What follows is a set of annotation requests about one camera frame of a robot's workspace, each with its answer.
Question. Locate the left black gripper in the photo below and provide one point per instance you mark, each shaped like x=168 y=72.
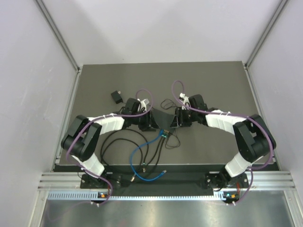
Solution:
x=149 y=124

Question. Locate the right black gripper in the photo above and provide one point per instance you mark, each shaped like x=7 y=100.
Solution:
x=179 y=121

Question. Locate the black network switch box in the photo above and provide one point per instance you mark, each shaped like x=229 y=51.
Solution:
x=162 y=119

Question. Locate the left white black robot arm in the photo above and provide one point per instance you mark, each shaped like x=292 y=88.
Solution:
x=82 y=137

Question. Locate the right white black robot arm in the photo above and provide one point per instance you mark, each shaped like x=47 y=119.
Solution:
x=253 y=137

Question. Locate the black power adapter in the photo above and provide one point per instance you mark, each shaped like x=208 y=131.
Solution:
x=116 y=96

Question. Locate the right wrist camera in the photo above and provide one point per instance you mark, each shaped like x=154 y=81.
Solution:
x=197 y=102

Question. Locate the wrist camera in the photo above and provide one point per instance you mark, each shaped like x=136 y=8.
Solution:
x=135 y=106
x=197 y=102

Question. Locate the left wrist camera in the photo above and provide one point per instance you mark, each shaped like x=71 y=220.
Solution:
x=135 y=106

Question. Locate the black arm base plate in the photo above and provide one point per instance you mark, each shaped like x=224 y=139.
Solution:
x=204 y=180

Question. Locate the grey slotted cable duct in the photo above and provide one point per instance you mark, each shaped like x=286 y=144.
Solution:
x=100 y=196

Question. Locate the front aluminium frame rail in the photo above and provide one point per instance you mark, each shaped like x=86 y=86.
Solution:
x=262 y=181

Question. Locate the left aluminium frame post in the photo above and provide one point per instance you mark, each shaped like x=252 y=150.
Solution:
x=60 y=39

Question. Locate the aluminium frame post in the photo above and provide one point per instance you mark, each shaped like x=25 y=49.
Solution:
x=60 y=39
x=266 y=32

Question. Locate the right aluminium frame post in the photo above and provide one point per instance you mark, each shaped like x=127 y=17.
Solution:
x=266 y=32

